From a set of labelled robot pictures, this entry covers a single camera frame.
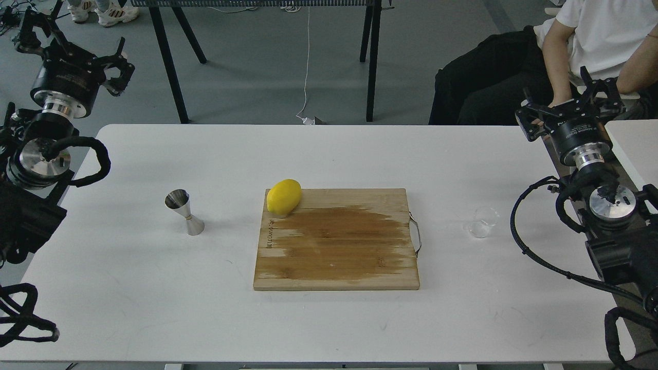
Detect black metal table frame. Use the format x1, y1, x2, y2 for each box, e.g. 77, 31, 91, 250
130, 0, 394, 124

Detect small clear glass cup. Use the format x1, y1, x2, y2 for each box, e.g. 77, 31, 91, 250
462, 207, 500, 239

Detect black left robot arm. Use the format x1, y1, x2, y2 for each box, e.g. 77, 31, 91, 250
1, 1, 135, 265

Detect white side table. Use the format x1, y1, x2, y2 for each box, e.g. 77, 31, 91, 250
606, 119, 657, 190

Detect yellow lemon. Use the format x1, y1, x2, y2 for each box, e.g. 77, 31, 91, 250
266, 179, 302, 216

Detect white cable on floor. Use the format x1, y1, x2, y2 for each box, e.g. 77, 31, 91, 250
295, 5, 326, 125

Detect steel double jigger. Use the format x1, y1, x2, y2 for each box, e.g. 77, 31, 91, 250
164, 189, 205, 236

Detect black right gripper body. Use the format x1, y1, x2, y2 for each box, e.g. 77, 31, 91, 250
534, 100, 625, 166

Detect wooden cutting board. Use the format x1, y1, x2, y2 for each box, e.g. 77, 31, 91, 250
253, 188, 420, 292

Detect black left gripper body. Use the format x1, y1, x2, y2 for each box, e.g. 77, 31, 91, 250
30, 44, 106, 119

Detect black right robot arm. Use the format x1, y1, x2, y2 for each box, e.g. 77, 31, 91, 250
510, 66, 657, 369

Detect white sneakers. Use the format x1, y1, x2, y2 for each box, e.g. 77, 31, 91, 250
66, 1, 140, 28

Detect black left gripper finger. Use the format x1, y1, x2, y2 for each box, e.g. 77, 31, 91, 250
97, 37, 135, 97
14, 7, 70, 56

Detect seated person in white shirt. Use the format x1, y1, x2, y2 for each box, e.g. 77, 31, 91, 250
429, 1, 657, 125

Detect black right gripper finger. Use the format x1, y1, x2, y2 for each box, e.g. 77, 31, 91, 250
577, 66, 626, 115
515, 87, 553, 141

